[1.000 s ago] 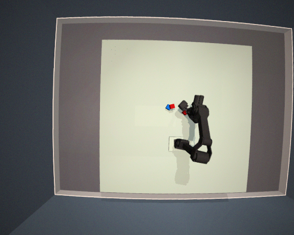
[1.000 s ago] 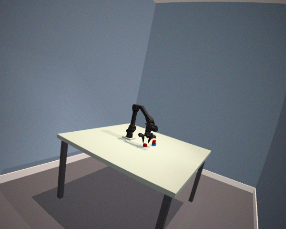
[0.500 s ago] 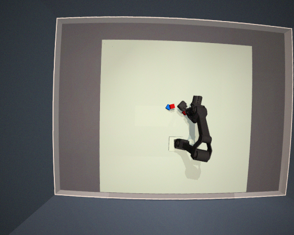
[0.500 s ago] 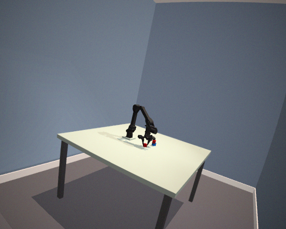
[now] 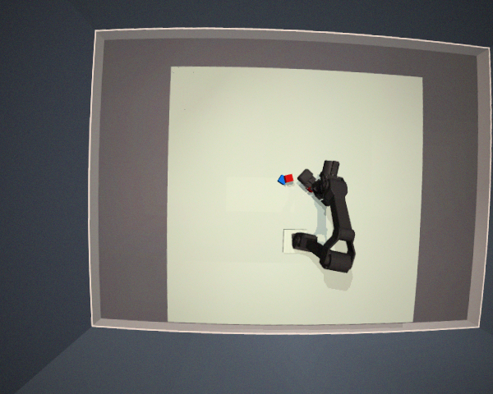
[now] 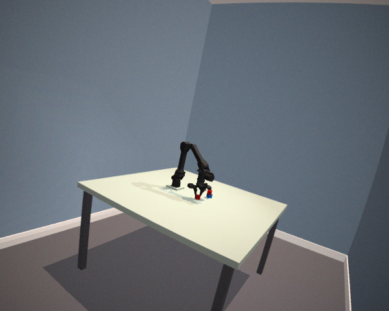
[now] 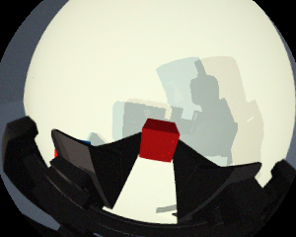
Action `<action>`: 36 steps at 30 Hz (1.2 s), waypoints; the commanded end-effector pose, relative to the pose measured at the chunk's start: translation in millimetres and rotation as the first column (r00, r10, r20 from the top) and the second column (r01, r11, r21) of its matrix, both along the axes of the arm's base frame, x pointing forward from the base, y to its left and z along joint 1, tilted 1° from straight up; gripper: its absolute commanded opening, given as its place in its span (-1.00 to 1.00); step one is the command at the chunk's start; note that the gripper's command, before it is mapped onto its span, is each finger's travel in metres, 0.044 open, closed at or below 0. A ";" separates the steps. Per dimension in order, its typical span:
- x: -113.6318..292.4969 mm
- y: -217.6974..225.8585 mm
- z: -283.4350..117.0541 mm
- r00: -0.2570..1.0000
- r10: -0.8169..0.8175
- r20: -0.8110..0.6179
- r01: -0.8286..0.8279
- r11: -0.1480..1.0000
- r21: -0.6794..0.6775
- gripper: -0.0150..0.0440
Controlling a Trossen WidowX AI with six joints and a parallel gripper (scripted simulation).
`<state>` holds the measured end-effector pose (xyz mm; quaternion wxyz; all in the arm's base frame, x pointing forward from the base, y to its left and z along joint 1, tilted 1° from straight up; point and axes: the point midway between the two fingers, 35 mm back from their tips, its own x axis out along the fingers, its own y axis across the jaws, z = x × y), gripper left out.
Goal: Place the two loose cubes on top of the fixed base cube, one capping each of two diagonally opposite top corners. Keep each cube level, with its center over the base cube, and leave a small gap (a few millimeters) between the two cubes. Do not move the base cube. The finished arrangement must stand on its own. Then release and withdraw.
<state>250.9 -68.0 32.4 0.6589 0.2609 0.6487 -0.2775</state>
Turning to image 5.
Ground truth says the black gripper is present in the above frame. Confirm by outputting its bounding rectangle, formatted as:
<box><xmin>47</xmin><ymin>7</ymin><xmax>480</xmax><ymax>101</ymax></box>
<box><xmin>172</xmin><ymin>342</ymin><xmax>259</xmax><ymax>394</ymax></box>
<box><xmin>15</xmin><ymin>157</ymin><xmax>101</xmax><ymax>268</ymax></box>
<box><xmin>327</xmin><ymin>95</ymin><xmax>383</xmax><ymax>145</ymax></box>
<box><xmin>297</xmin><ymin>169</ymin><xmax>330</xmax><ymax>207</ymax></box>

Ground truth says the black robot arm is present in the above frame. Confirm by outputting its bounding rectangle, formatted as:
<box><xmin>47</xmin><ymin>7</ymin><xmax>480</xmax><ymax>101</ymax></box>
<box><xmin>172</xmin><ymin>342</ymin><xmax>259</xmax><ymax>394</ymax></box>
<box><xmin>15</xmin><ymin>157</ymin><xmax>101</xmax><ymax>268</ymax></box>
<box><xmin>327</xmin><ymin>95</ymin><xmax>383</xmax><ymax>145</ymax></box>
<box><xmin>292</xmin><ymin>160</ymin><xmax>356</xmax><ymax>273</ymax></box>

